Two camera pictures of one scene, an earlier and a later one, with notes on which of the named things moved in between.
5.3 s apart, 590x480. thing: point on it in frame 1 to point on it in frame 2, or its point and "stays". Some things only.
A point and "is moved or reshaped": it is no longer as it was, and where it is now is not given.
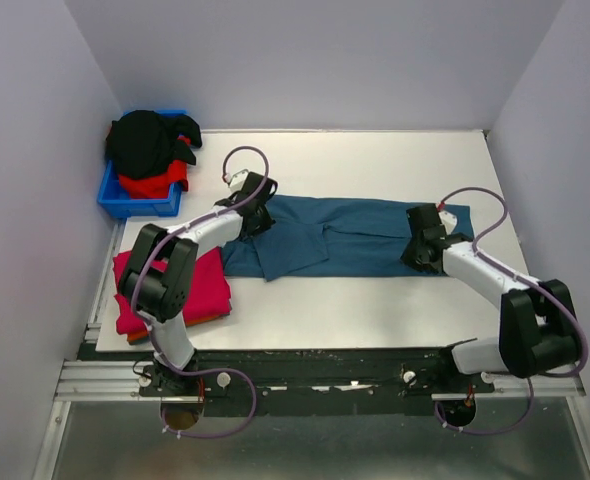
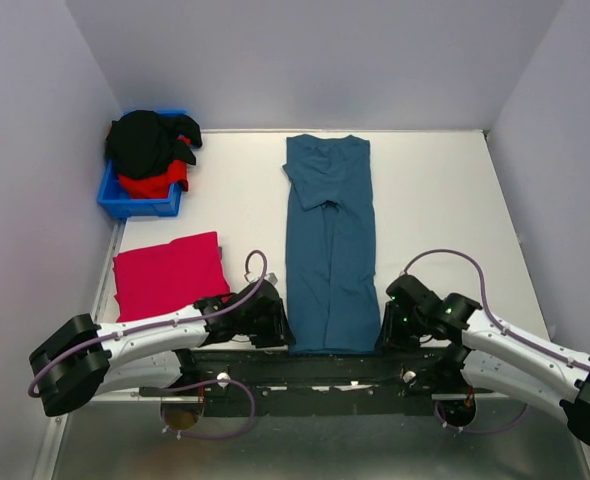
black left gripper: [266, 223] to [279, 333]
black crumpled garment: [143, 144] stays
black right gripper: [407, 256] to [390, 337]
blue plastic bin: [113, 201] stays
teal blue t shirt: [326, 237] is moved or reshaped
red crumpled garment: [159, 186] stays
